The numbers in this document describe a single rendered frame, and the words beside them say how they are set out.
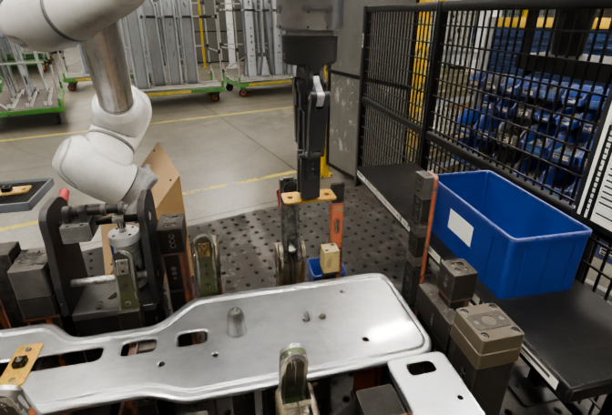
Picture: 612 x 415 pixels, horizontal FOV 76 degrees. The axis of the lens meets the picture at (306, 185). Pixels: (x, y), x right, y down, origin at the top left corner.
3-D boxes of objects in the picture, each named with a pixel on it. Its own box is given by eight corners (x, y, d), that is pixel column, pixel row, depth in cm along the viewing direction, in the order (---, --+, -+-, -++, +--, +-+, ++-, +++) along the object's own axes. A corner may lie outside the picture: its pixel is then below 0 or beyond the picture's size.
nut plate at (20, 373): (23, 385, 59) (20, 379, 58) (-6, 389, 58) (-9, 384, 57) (45, 343, 66) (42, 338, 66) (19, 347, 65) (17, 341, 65)
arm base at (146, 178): (115, 215, 142) (100, 208, 138) (148, 164, 143) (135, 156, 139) (122, 234, 127) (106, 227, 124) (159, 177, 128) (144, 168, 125)
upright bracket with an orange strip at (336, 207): (326, 364, 98) (331, 184, 78) (324, 360, 100) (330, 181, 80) (337, 362, 99) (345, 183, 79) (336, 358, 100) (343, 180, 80)
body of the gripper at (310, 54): (277, 31, 55) (278, 97, 59) (288, 34, 47) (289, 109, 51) (327, 31, 57) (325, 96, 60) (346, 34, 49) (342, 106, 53)
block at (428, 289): (428, 434, 82) (450, 324, 70) (403, 386, 93) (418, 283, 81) (441, 431, 83) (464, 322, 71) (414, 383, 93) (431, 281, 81)
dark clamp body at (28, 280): (44, 425, 84) (-15, 281, 69) (64, 375, 96) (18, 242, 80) (97, 415, 86) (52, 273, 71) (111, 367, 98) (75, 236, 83)
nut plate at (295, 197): (284, 205, 59) (284, 197, 59) (280, 195, 63) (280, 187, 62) (337, 199, 61) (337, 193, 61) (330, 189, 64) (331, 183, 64)
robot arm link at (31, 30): (17, 0, 61) (59, -52, 67) (-39, 23, 70) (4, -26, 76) (86, 61, 72) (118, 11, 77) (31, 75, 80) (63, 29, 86)
